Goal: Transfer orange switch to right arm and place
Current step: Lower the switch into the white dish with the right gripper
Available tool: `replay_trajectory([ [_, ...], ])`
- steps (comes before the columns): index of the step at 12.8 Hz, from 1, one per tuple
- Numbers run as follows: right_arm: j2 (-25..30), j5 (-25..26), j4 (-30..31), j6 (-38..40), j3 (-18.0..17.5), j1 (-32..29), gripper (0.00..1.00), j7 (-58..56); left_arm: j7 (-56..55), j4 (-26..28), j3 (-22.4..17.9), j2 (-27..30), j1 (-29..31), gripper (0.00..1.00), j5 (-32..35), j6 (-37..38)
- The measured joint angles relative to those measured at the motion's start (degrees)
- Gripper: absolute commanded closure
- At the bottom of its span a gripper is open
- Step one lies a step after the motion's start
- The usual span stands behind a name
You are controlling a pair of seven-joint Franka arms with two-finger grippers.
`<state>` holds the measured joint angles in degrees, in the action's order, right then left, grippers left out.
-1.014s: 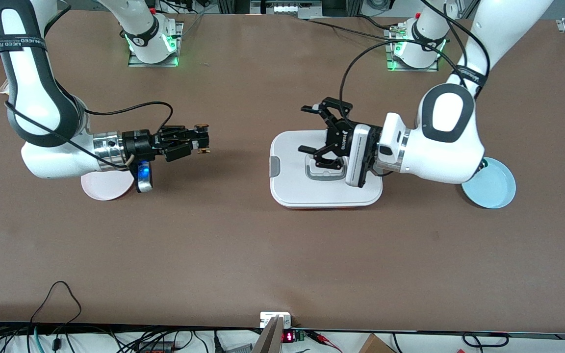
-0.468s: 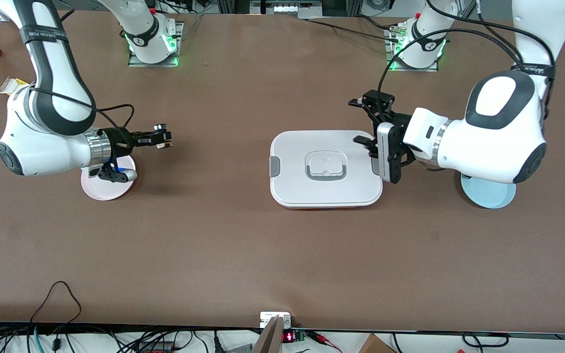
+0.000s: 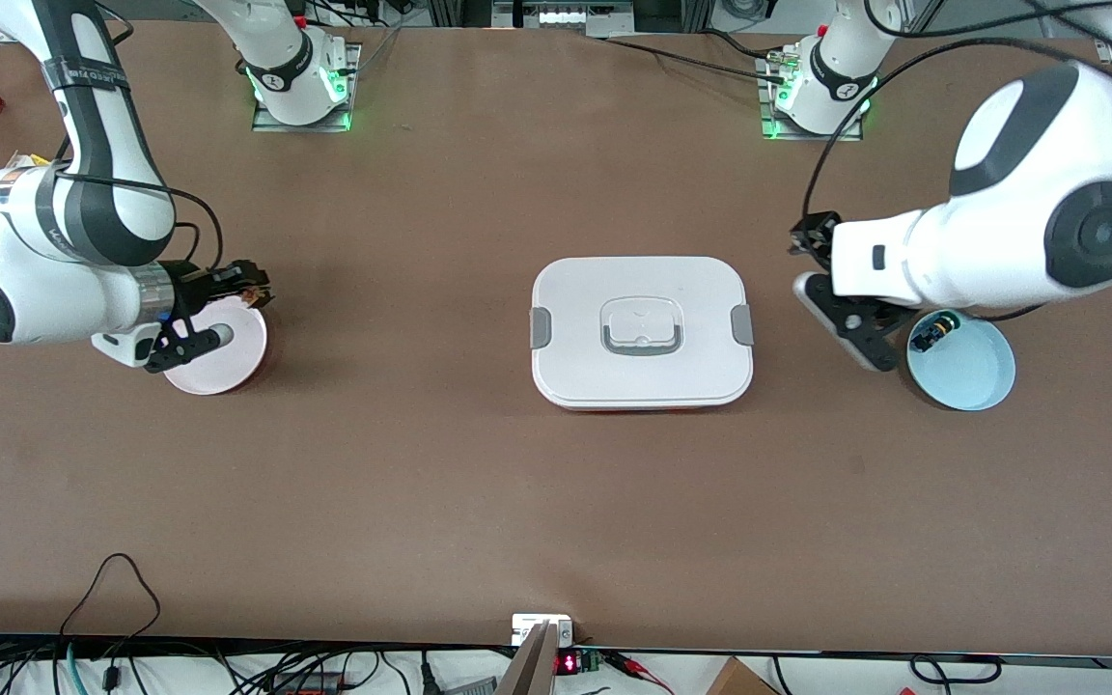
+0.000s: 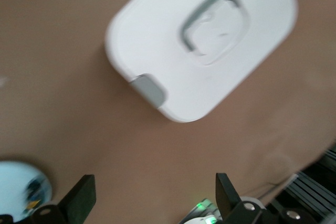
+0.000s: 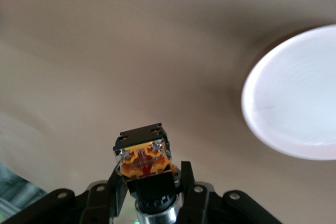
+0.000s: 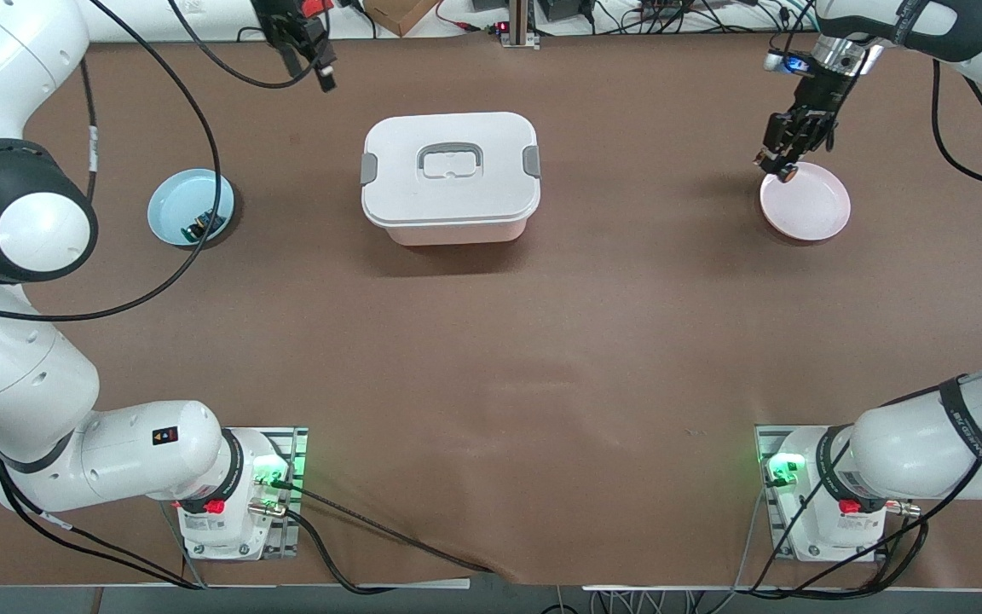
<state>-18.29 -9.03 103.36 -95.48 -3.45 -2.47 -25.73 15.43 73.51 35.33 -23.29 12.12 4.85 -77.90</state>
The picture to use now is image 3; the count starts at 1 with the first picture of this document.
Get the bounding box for pink round plate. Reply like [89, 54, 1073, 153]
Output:
[161, 303, 270, 398]

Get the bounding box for light blue round plate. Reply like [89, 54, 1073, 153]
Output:
[905, 310, 1017, 413]

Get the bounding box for white lidded storage box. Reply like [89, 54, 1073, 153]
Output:
[529, 256, 756, 414]

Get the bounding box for small white device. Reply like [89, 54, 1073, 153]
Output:
[511, 613, 575, 647]

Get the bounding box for brown cardboard box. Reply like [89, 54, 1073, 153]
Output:
[705, 655, 782, 695]

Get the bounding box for grey aluminium profile bar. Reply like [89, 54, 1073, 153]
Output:
[495, 622, 559, 695]

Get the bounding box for red clip leads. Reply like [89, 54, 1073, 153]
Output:
[603, 649, 676, 695]

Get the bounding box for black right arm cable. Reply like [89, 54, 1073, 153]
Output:
[59, 135, 226, 274]

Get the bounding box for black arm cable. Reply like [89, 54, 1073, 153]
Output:
[59, 135, 226, 274]
[800, 37, 1112, 225]

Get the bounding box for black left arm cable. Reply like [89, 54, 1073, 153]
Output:
[800, 37, 1112, 225]

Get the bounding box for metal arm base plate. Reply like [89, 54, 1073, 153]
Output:
[756, 52, 867, 144]
[251, 40, 365, 134]

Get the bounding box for thin black table cable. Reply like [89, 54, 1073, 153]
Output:
[602, 32, 791, 77]

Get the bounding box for looped black table cable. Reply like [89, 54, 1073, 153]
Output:
[58, 552, 164, 669]

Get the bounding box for aluminium frame with light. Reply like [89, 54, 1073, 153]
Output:
[490, 0, 637, 39]

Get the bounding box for black cable bundle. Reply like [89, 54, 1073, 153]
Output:
[0, 635, 509, 695]

